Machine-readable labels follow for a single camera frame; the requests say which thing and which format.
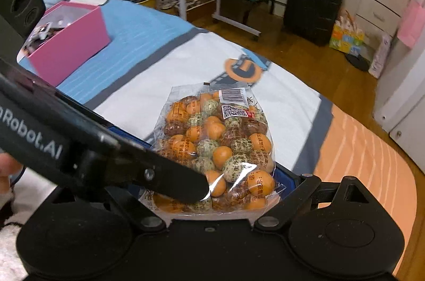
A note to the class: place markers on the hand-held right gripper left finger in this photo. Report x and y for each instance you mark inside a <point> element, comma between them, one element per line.
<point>132,213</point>

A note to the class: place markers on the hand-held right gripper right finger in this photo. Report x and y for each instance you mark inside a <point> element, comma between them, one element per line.
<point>292,179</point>

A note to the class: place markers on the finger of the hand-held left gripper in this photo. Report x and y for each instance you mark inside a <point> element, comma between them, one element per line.
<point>132,141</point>
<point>159,176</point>

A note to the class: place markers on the clear bag of eggs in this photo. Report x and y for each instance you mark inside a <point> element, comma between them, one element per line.
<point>215,134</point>

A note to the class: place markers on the pink cardboard box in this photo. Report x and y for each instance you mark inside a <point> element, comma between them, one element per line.
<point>73,48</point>

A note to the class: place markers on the person's left hand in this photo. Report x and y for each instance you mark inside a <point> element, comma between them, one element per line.
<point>8,164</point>

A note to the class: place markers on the road print bed sheet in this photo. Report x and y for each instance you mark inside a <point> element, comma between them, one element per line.
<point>149,45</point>

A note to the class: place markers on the white door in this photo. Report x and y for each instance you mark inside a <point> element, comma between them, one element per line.
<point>411,121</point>

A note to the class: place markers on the dark round base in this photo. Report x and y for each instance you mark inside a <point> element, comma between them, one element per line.
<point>358,62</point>

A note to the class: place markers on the grey shoe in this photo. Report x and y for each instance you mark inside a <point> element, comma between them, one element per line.
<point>166,2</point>
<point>187,3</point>

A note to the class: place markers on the white standing packet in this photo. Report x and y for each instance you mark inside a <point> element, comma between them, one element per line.
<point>380,56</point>

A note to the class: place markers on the colourful gift bag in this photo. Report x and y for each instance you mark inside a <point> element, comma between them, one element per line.
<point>347,38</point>

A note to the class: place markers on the black suitcase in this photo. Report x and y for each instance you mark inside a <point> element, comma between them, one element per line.
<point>312,5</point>

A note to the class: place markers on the pink hanging bag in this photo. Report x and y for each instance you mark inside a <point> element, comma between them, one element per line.
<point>411,21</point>

